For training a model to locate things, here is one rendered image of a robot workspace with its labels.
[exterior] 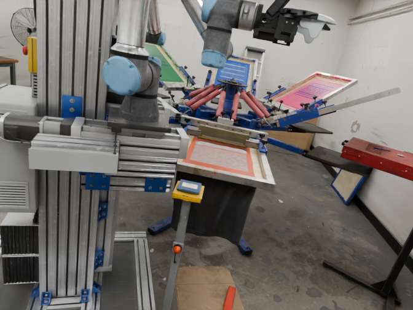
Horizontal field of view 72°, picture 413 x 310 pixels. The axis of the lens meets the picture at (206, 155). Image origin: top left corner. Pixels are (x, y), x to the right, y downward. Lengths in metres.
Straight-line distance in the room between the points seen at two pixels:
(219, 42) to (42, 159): 0.65
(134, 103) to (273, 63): 5.18
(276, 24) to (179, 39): 5.32
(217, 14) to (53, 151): 0.64
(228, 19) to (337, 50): 5.56
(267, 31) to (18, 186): 1.10
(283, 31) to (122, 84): 0.49
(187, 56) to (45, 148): 5.27
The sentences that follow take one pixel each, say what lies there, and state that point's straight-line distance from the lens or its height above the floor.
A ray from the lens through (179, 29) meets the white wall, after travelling 6.17.
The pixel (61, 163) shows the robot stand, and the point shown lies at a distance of 1.02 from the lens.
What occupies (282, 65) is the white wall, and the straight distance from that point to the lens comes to 6.14.
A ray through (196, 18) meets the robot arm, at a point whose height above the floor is 1.63.
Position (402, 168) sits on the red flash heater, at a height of 1.08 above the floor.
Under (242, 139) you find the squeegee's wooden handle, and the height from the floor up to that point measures 1.02.
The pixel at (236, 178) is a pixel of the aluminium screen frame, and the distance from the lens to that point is 1.45.
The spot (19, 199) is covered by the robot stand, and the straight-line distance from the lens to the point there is 1.43.
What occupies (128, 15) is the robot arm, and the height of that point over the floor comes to 1.60.
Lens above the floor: 1.55
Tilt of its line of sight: 20 degrees down
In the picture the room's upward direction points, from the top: 12 degrees clockwise
